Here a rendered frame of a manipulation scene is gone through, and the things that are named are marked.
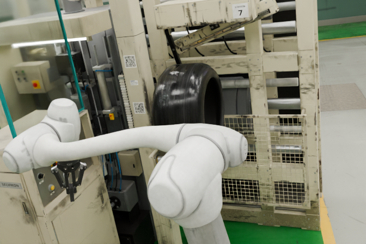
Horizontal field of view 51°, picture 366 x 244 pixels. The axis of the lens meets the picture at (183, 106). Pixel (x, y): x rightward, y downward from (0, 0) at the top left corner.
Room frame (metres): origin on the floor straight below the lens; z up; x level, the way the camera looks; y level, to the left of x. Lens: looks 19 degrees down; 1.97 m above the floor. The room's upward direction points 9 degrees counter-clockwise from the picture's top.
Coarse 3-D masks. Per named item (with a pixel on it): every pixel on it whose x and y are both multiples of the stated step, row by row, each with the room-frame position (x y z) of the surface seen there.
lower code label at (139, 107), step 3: (135, 102) 2.24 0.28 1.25; (138, 102) 2.23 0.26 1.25; (141, 102) 2.22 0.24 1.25; (135, 105) 2.24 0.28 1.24; (138, 105) 2.23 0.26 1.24; (141, 105) 2.22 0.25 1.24; (135, 108) 2.24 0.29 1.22; (138, 108) 2.23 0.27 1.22; (141, 108) 2.22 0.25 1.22; (144, 108) 2.21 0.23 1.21; (135, 111) 2.24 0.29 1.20; (138, 111) 2.23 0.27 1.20; (141, 111) 2.22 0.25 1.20; (144, 111) 2.22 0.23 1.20
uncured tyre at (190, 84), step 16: (176, 64) 2.24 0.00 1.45; (192, 64) 2.17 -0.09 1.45; (160, 80) 2.10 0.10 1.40; (176, 80) 2.05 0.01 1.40; (192, 80) 2.01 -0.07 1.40; (208, 80) 2.09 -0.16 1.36; (160, 96) 2.01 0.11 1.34; (176, 96) 1.97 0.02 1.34; (192, 96) 1.95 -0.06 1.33; (208, 96) 2.42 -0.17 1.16; (160, 112) 1.97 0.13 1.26; (176, 112) 1.94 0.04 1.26; (192, 112) 1.91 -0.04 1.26; (208, 112) 2.40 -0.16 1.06
